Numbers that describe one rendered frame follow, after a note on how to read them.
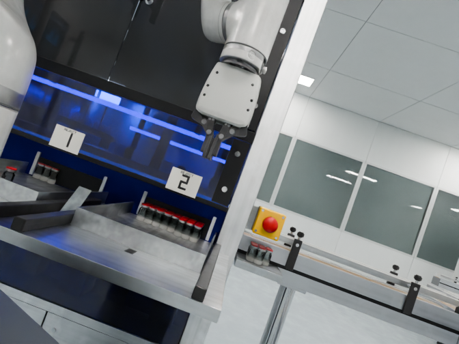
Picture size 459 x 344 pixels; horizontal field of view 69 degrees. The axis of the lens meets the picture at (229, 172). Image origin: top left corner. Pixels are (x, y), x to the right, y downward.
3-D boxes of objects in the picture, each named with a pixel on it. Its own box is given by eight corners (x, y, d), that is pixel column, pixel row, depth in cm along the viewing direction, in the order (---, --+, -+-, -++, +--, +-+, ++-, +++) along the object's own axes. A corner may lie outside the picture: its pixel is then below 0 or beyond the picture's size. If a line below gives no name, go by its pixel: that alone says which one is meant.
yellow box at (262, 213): (251, 229, 94) (259, 205, 94) (274, 238, 93) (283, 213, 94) (251, 232, 86) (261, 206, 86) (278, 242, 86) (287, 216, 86)
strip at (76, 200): (69, 211, 72) (79, 185, 72) (82, 216, 72) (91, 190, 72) (27, 216, 58) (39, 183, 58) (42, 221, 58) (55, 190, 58)
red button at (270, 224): (259, 228, 87) (264, 213, 87) (273, 233, 87) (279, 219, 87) (260, 230, 83) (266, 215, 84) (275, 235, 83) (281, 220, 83)
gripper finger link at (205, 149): (219, 125, 62) (207, 159, 62) (203, 120, 62) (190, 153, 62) (218, 122, 59) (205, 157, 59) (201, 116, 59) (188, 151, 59)
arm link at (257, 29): (212, 39, 60) (256, 44, 55) (237, -26, 61) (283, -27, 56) (232, 63, 67) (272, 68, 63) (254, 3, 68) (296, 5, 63)
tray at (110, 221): (128, 212, 96) (132, 201, 96) (212, 244, 95) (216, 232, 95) (70, 224, 62) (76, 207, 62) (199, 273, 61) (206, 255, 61)
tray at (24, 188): (23, 173, 98) (27, 162, 98) (104, 203, 97) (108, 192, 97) (-92, 162, 64) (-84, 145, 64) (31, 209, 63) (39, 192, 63)
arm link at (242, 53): (266, 72, 65) (261, 85, 65) (225, 56, 66) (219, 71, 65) (270, 54, 57) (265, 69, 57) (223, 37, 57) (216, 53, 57)
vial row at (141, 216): (136, 218, 91) (143, 202, 91) (197, 241, 90) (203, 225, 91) (134, 218, 89) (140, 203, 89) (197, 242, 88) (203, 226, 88)
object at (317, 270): (229, 263, 96) (248, 212, 97) (231, 254, 111) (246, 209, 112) (460, 351, 93) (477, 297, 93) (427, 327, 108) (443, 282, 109)
